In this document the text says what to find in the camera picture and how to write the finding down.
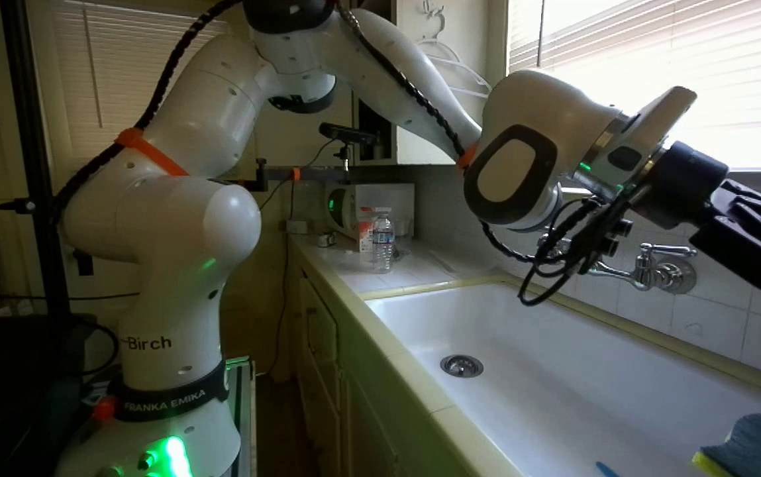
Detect white sink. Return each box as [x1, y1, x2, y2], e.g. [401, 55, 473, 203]
[363, 281, 761, 477]

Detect window with blinds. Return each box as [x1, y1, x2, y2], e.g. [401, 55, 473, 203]
[25, 0, 230, 199]
[508, 0, 761, 174]

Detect white microwave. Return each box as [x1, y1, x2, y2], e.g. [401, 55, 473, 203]
[325, 183, 416, 241]

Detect clear plastic water bottle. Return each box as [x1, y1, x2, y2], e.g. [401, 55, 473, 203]
[372, 207, 396, 274]

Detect small white red carton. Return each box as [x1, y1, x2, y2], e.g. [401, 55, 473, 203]
[356, 206, 376, 253]

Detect cabinet drawer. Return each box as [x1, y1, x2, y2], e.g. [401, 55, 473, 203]
[299, 275, 340, 364]

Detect cabinet door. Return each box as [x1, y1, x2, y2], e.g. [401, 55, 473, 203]
[344, 374, 407, 477]

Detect black stand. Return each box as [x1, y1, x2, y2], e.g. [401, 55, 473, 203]
[0, 0, 75, 320]

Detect chrome wall tap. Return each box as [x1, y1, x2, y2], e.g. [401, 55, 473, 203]
[538, 231, 699, 295]

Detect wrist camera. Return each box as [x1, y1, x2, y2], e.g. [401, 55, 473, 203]
[569, 196, 634, 272]

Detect white wire hangers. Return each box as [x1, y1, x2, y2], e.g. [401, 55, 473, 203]
[416, 0, 493, 101]

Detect camera on mount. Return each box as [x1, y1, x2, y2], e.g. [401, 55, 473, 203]
[241, 122, 382, 193]

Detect black cable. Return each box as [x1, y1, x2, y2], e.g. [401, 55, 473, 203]
[258, 138, 340, 378]

